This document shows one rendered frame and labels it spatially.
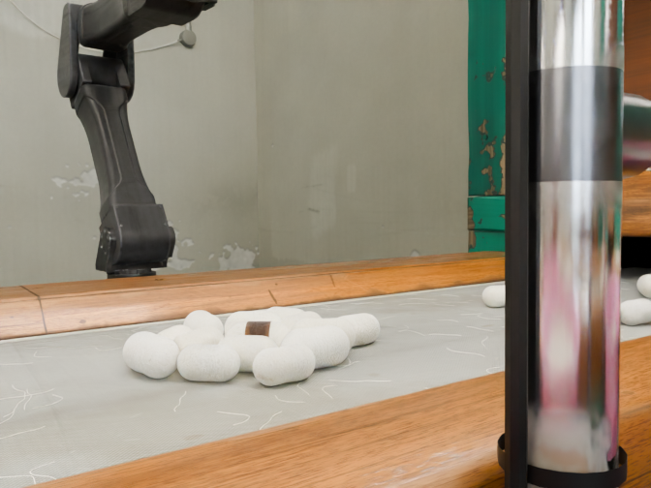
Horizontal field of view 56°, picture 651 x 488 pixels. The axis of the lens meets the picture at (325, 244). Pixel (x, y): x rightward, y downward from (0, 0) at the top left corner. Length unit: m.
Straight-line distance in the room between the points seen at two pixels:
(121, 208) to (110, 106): 0.16
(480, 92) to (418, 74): 1.21
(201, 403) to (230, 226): 2.48
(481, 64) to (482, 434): 0.77
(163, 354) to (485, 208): 0.63
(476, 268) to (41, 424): 0.52
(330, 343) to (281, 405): 0.06
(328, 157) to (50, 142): 1.02
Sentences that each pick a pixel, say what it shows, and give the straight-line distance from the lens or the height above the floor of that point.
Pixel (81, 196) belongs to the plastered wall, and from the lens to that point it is 2.49.
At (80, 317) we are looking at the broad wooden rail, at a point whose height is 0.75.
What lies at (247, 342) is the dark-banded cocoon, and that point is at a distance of 0.32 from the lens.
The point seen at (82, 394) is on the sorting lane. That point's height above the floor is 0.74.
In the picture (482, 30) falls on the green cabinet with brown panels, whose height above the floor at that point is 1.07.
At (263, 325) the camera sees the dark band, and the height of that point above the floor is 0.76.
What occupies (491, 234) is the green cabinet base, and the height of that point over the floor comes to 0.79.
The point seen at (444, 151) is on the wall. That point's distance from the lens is 2.00.
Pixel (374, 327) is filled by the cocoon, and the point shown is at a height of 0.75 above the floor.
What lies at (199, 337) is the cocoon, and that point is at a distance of 0.34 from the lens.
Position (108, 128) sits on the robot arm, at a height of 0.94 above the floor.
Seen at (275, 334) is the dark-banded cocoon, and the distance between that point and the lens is 0.34.
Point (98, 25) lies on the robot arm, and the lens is 0.90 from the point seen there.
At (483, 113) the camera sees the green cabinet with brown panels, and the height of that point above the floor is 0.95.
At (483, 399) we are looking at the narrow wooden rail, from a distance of 0.20.
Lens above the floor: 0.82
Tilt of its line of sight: 3 degrees down
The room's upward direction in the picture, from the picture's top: 1 degrees counter-clockwise
